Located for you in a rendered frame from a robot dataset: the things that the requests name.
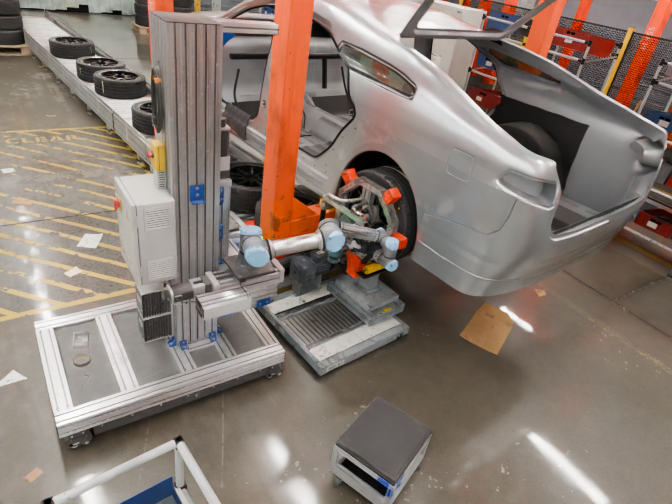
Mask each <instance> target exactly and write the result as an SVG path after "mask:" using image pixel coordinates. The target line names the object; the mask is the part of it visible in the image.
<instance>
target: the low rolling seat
mask: <svg viewBox="0 0 672 504"><path fill-rule="evenodd" d="M431 433H432V430H431V429H430V428H428V427H427V426H425V425H423V424H422V423H420V422H419V421H417V420H416V419H414V418H412V417H411V416H409V415H408V414H406V413H405V412H403V411H401V410H400V409H398V408H397V407H395V406H394V405H392V404H390V403H389V402H387V401H386V400H384V399H383V398H381V397H379V396H377V397H376V398H375V399H374V400H373V401H372V402H371V403H370V404H369V405H368V406H367V407H366V409H365V410H364V411H363V412H362V413H361V414H360V415H359V416H358V417H357V418H356V420H355V421H354V422H353V423H352V424H351V425H350V426H349V427H348V428H347V429H346V430H345V432H344V433H343V434H342V435H341V436H340V437H339V438H338V439H337V442H336V444H335V445H334V448H333V453H332V457H331V462H330V467H329V471H332V473H334V474H335V477H334V487H337V488H338V487H339V484H340V483H341V482H342V480H343V481H344V482H345V483H347V484H348V485H349V486H351V487H352V488H353V489H355V490H356V491H357V492H359V493H360V494H361V495H363V496H364V497H365V498H367V499H368V500H369V501H371V502H372V504H392V503H393V502H394V500H395V499H396V497H397V496H398V494H399V493H400V492H401V490H402V489H403V487H404V486H405V484H406V483H407V481H408V480H409V478H410V477H411V475H412V474H413V473H416V472H418V471H420V462H421V461H422V459H423V457H424V455H425V452H426V449H427V446H428V444H429V441H430V438H431V436H432V434H431Z"/></svg>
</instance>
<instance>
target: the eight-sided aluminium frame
mask: <svg viewBox="0 0 672 504"><path fill-rule="evenodd" d="M360 185H361V186H363V187H365V188H366V189H368V190H370V191H372V192H373V193H374V194H376V195H377V196H378V198H379V201H380V203H381V206H382V209H383V212H384V214H385V217H386V220H387V222H388V225H387V230H386V232H387V233H388V235H389V236H390V235H391V234H395V233H397V229H398V226H399V220H398V218H397V215H396V212H395V209H394V207H393V204H389V205H386V204H385V202H384V200H383V198H382V195H383V194H384V193H385V192H386V191H387V189H385V187H382V186H380V185H379V184H377V183H375V182H374V181H372V180H370V179H368V178H367V177H365V176H361V177H357V178H355V179H354V180H353V181H351V182H350V183H348V184H346V185H345V186H343V187H341V188H340V189H339V192H338V193H339V194H338V198H340V199H348V194H349V192H350V191H352V190H353V189H355V188H356V187H358V186H360ZM343 215H345V214H344V213H342V212H341V211H340V210H338V209H337V208H336V213H335V219H338V220H340V218H341V216H343ZM344 237H345V243H344V244H345V246H346V247H347V249H348V248H349V249H351V248H350V247H349V246H348V245H347V244H346V243H348V244H351V243H352V237H347V236H344ZM356 255H357V256H359V257H360V258H361V259H363V258H364V257H365V256H366V255H367V254H363V253H359V252H356Z"/></svg>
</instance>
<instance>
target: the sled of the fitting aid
mask: <svg viewBox="0 0 672 504"><path fill-rule="evenodd" d="M327 290H328V291H329V292H330V293H331V294H332V295H333V296H335V297H336V298H337V299H338V300H339V301H340V302H341V303H343V304H344V305H345V306H346V307H347V308H348V309H349V310H351V311H352V312H353V313H354V314H355V315H356V316H357V317H359V318H360V319H361V320H362V321H363V322H364V323H365V324H367V325H368V326H371V325H373V324H375V323H378V322H380V321H382V320H384V319H387V318H389V317H391V316H393V315H395V314H398V313H400V312H402V311H403V309H404V305H405V303H404V302H402V301H401V300H400V299H399V298H398V300H396V301H393V302H391V303H389V304H386V305H384V306H382V307H379V308H377V309H374V310H372V311H370V312H369V311H368V310H367V309H366V308H364V307H363V306H362V305H361V304H360V303H359V302H357V301H356V300H355V299H354V298H353V297H351V296H350V295H349V294H348V293H347V292H345V291H344V290H343V289H342V288H341V287H340V286H338V285H337V284H336V280H333V281H330V282H328V286H327Z"/></svg>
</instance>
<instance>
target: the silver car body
mask: <svg viewBox="0 0 672 504"><path fill-rule="evenodd" d="M434 1H435V0H424V2H423V3H422V4H418V3H415V2H411V1H408V0H314V9H313V18H312V28H311V37H310V46H309V56H308V65H307V74H306V84H305V93H304V102H303V112H302V121H301V131H300V140H299V149H298V159H297V168H296V177H295V179H296V180H297V181H299V182H300V183H302V184H303V185H305V186H306V187H308V188H309V189H310V190H312V191H313V192H315V193H316V194H318V195H319V196H321V197H322V198H323V195H325V194H326V193H331V194H333V195H334V196H335V190H336V185H337V182H338V179H339V176H340V173H341V171H342V169H343V168H344V166H345V164H346V163H347V162H348V161H349V159H350V158H351V157H352V156H354V155H355V154H356V153H358V152H360V151H363V150H367V149H376V150H380V151H383V152H385V153H387V154H388V155H390V156H391V157H392V158H393V159H395V160H396V161H397V163H398V164H399V165H400V166H401V167H402V169H403V170H404V172H405V174H406V175H407V177H408V179H409V181H410V184H411V186H412V189H413V192H414V195H415V199H416V204H417V211H418V234H417V240H416V245H415V249H414V252H413V254H412V256H411V259H412V260H413V261H415V262H416V263H418V264H419V265H420V266H422V267H423V268H425V269H426V270H428V271H429V272H431V273H432V274H433V275H435V276H436V277H438V278H439V279H441V280H442V281H444V282H445V283H447V284H448V285H449V286H451V287H452V288H454V289H455V290H457V291H459V292H461V293H463V294H466V295H470V296H477V297H486V296H496V295H501V294H506V293H510V292H513V291H517V290H520V289H523V288H526V287H528V286H531V285H533V284H536V283H538V282H540V281H542V280H545V279H547V278H549V277H551V276H553V275H555V274H557V273H559V272H561V271H563V270H565V269H567V268H569V267H571V266H572V265H574V264H576V263H578V262H580V261H582V260H584V259H586V258H588V257H590V256H591V255H593V254H595V253H597V252H598V251H600V250H601V249H603V248H604V247H605V246H607V245H608V244H609V243H610V242H611V241H612V239H613V238H614V237H615V236H616V235H617V233H619V232H620V231H621V230H622V229H623V228H624V227H625V226H626V225H627V224H628V223H629V222H630V221H631V220H632V219H633V218H634V217H635V216H636V214H637V213H638V211H639V210H640V209H641V207H642V206H643V204H644V202H645V200H646V198H647V196H648V194H649V192H650V190H651V188H652V186H653V184H654V182H655V180H656V178H657V175H658V173H659V171H660V169H661V165H662V162H663V156H664V150H665V149H666V148H667V132H666V131H665V130H664V129H663V128H661V127H660V126H658V125H656V124H655V123H653V122H651V121H649V120H648V119H646V118H644V117H642V116H641V115H639V114H637V113H636V112H634V111H632V110H630V109H629V108H627V107H625V106H623V105H622V104H620V103H618V102H617V101H615V100H613V99H611V98H610V97H608V96H606V95H605V94H603V93H601V92H600V91H598V90H597V89H595V88H593V87H592V86H590V85H589V84H587V83H586V82H584V81H583V80H581V79H580V78H578V77H577V76H575V75H574V74H572V73H570V72H569V71H567V70H566V69H564V68H562V67H561V66H559V65H557V64H556V63H554V62H552V61H550V60H548V59H546V58H544V57H542V56H540V55H538V54H536V53H534V52H532V51H530V50H527V49H525V48H523V47H521V46H518V45H516V44H514V43H512V42H509V41H507V40H505V38H507V37H508V36H509V35H511V34H512V33H513V32H514V31H516V30H517V29H518V28H520V27H521V26H522V25H524V24H525V23H526V22H528V21H529V20H530V19H532V18H533V17H534V16H536V15H537V14H538V13H540V12H541V11H543V10H544V9H545V8H547V7H548V6H550V5H551V4H552V3H554V2H555V1H557V0H545V1H544V2H542V3H541V4H539V5H538V6H537V7H535V8H534V9H532V10H531V11H530V12H528V13H527V14H525V15H524V16H523V17H521V18H520V19H519V20H517V21H516V22H515V23H513V24H512V25H511V26H509V27H508V28H507V29H505V30H503V31H484V30H481V29H479V28H477V27H475V26H473V25H471V24H469V23H466V22H464V21H462V20H460V19H458V18H456V17H454V16H451V15H449V14H447V13H444V12H442V11H439V10H437V9H434V8H431V7H430V6H431V5H432V4H433V2H434ZM275 2H276V0H246V1H244V2H242V3H240V4H238V5H237V6H235V7H233V8H232V9H230V10H228V11H227V12H225V11H198V12H191V14H203V15H205V16H207V17H209V18H224V19H239V20H254V21H270V22H273V23H274V16H275V14H261V13H245V12H247V11H250V10H252V9H256V8H261V7H275ZM400 37H401V38H415V39H414V49H413V48H412V47H410V46H409V45H407V44H406V43H404V42H403V41H401V40H400ZM433 39H465V40H467V41H469V42H470V43H471V44H472V45H473V46H475V47H476V48H477V49H478V50H479V51H480V52H481V53H482V54H484V55H485V56H486V57H487V58H488V59H489V60H490V61H491V62H492V64H493V67H494V69H495V71H496V77H497V84H498V86H499V89H500V91H501V103H499V104H498V105H497V106H495V107H494V108H492V109H491V110H490V111H489V112H488V113H486V114H485V113H484V112H483V111H482V110H481V109H480V108H479V107H478V106H477V105H476V104H475V103H474V101H473V100H472V99H471V98H470V97H469V96H468V95H467V94H466V93H465V92H464V91H463V90H462V89H461V88H460V87H459V86H458V84H457V83H456V82H455V81H454V80H453V79H452V78H450V77H449V76H448V75H447V74H446V73H445V72H444V71H442V70H441V69H440V68H439V67H438V66H436V65H435V64H434V63H432V62H431V54H432V45H433ZM272 45H273V35H255V34H234V37H233V38H232V39H231V40H229V41H228V42H227V43H226V44H225V45H224V46H223V59H222V108H221V117H222V114H223V112H224V111H225V106H226V103H227V102H229V103H231V104H232V105H234V106H236V107H237V108H239V109H241V110H242V111H244V112H245V113H247V114H249V115H250V116H252V117H250V120H249V124H248V126H247V127H246V141H245V140H243V139H242V138H241V137H239V136H238V135H237V133H236V132H235V131H234V130H232V129H231V128H230V133H231V134H233V135H234V136H236V137H237V138H239V139H240V140H241V141H243V142H244V143H246V144H247V145H249V146H250V147H252V148H253V149H255V150H256V151H257V152H259V153H260V154H262V155H263V156H265V145H266V131H267V116H268V102H269V88H270V73H271V59H272ZM662 145H663V146H662ZM663 147H664V148H663Z"/></svg>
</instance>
